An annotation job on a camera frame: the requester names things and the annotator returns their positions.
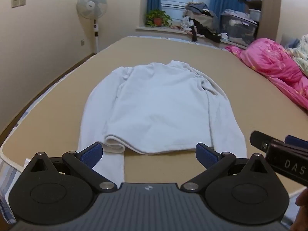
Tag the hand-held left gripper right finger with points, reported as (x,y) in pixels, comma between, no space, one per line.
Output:
(205,155)

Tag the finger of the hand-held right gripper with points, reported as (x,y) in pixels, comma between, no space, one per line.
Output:
(259,140)
(297,141)

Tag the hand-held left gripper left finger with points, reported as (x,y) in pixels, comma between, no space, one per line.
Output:
(91,155)

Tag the white long-sleeve sweater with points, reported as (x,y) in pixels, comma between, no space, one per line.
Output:
(158,101)

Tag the pile of dark clothes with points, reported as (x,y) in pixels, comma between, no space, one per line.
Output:
(204,19)

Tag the person's right hand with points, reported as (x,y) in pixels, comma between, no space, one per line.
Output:
(302,201)

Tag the bed with tan cover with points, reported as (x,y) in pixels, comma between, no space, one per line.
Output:
(60,105)

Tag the pink quilt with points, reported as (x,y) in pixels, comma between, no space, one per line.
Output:
(269,62)

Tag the pale floral blanket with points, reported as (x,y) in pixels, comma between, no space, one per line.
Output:
(300,53)

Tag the light blue striped bedsheet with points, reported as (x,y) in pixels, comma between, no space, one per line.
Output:
(7,192)

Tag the clear plastic storage bin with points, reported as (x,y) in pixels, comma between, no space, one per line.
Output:
(238,30)

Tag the white window sill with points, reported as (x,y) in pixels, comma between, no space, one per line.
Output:
(163,30)

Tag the green potted plant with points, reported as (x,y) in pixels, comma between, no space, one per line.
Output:
(157,17)

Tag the white standing fan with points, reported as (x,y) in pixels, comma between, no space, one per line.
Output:
(91,4)

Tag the beige wall switch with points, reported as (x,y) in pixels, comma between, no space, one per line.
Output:
(15,3)
(22,1)

